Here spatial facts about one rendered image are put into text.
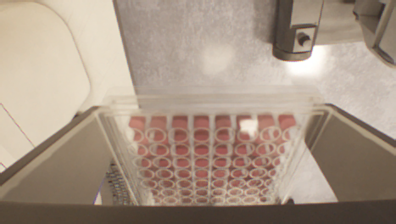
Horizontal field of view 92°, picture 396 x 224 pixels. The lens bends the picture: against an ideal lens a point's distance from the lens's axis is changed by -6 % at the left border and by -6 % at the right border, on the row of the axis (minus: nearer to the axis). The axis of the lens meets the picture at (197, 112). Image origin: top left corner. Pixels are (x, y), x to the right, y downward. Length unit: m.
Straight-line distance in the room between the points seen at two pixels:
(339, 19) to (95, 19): 1.00
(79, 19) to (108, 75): 0.11
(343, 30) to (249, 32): 0.43
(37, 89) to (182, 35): 0.92
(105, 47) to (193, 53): 0.84
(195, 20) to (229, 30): 0.19
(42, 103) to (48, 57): 0.07
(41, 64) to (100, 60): 0.12
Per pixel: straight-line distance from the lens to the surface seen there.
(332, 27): 1.15
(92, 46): 0.42
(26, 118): 0.32
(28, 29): 0.36
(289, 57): 1.09
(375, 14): 0.97
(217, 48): 1.20
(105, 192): 0.77
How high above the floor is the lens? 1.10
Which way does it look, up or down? 50 degrees down
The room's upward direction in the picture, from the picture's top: 180 degrees counter-clockwise
